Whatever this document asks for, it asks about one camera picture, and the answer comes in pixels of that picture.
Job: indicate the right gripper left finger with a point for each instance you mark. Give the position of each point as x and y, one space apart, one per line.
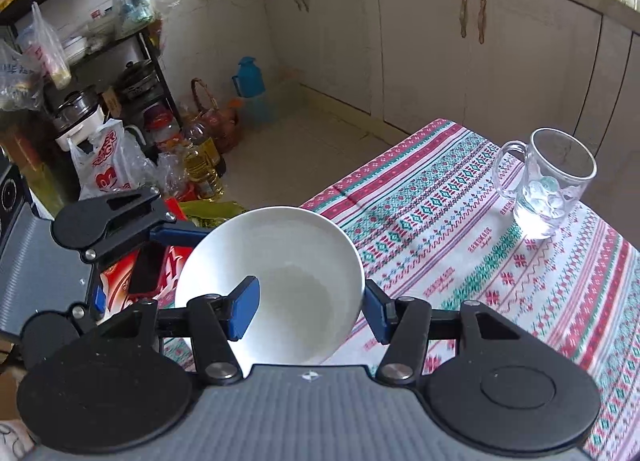
216 320

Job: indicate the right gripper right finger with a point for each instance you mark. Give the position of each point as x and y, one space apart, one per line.
402 325

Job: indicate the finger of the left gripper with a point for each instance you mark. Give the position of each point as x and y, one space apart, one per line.
108 228
47 332

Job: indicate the white floral bowl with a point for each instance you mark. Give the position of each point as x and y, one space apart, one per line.
310 277

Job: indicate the cream kitchen cabinets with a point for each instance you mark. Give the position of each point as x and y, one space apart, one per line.
501 67

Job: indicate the white red plastic bag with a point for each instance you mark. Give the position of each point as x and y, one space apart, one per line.
114 163

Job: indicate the patterned red green tablecloth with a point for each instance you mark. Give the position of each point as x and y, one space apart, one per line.
426 221

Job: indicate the black metal storage shelf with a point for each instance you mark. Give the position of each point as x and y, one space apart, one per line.
101 40

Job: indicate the cooking oil bottle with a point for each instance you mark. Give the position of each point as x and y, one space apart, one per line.
201 159

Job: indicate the wicker basket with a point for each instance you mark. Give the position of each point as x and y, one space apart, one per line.
223 123

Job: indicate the clear glass mug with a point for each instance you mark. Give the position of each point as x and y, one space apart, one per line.
557 169

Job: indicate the blue thermos jug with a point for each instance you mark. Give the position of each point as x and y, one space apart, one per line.
250 86

